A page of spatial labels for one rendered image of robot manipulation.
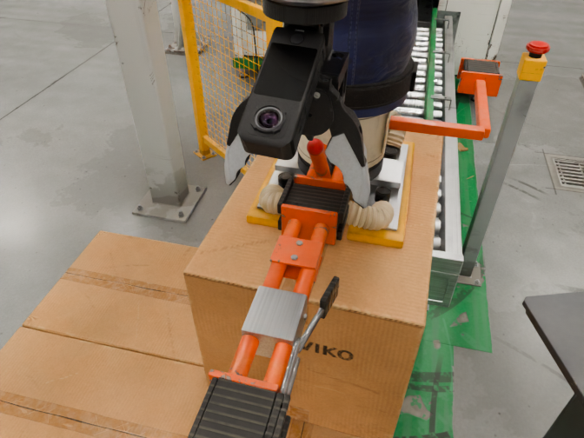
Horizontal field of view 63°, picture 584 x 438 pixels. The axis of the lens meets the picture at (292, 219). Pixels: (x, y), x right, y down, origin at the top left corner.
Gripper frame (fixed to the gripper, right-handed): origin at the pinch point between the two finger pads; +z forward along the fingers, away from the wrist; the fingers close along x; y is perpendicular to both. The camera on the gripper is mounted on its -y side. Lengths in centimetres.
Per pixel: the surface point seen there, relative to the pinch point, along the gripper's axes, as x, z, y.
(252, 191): 16.7, 26.9, 34.6
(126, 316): 53, 74, 31
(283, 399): -3.2, 12.3, -15.4
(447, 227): -31, 67, 84
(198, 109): 101, 97, 189
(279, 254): 2.8, 12.9, 4.6
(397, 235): -12.8, 24.7, 26.4
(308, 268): -1.4, 13.3, 3.3
